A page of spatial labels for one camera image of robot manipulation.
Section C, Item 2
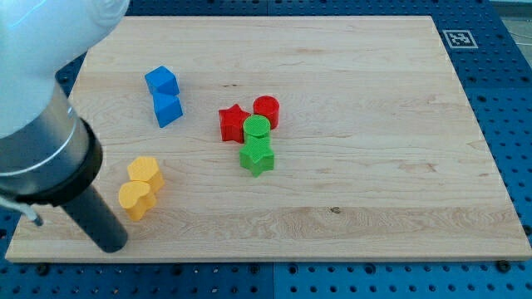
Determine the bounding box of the yellow heart block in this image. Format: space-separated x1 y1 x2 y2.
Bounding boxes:
118 181 157 221

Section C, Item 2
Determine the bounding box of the light wooden board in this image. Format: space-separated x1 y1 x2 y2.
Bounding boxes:
6 16 531 263

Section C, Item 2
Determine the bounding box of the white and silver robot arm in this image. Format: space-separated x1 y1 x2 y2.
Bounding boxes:
1 0 129 252

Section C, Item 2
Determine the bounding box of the blue cube block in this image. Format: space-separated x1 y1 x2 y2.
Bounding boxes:
145 66 180 96

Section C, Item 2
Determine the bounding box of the blue pentagon block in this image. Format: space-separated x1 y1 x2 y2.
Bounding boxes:
153 93 184 128

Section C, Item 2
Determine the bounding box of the red cylinder block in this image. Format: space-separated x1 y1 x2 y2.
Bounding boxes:
253 96 280 130

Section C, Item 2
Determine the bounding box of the yellow hexagon block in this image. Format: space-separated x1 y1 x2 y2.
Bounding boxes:
127 156 165 193

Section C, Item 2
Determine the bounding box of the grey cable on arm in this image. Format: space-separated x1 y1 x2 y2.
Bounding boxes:
0 194 44 228

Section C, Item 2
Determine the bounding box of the white fiducial marker tag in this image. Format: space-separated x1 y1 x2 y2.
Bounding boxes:
442 30 478 49

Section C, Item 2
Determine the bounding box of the green star block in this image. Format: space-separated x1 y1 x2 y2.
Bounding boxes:
239 136 275 177

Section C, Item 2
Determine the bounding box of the red star block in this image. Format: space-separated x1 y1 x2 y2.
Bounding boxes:
219 104 251 144

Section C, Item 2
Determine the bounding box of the green cylinder block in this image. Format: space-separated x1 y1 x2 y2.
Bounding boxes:
243 115 271 140

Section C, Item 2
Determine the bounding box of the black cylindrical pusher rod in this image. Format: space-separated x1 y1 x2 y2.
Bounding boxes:
61 185 128 253

